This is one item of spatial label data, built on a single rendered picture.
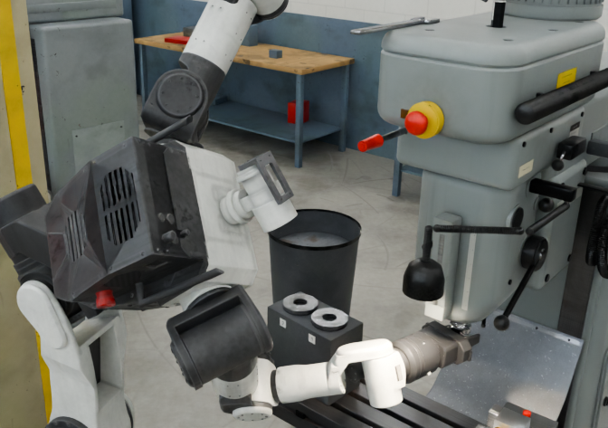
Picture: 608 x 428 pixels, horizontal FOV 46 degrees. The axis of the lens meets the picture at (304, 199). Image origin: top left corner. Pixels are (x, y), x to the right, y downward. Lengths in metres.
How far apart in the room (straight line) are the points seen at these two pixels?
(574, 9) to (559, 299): 0.73
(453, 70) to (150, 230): 0.53
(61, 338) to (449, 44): 0.90
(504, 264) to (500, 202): 0.13
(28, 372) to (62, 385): 1.47
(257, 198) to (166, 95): 0.24
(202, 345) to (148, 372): 2.48
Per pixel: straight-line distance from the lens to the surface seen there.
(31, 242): 1.45
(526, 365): 1.96
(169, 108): 1.28
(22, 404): 3.12
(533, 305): 1.94
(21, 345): 2.99
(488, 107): 1.17
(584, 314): 1.89
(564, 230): 1.63
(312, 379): 1.45
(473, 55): 1.16
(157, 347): 3.83
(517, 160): 1.28
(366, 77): 6.70
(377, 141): 1.27
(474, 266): 1.41
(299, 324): 1.78
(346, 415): 1.80
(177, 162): 1.22
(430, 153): 1.34
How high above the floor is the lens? 2.07
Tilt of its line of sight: 21 degrees down
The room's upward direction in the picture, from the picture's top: 1 degrees clockwise
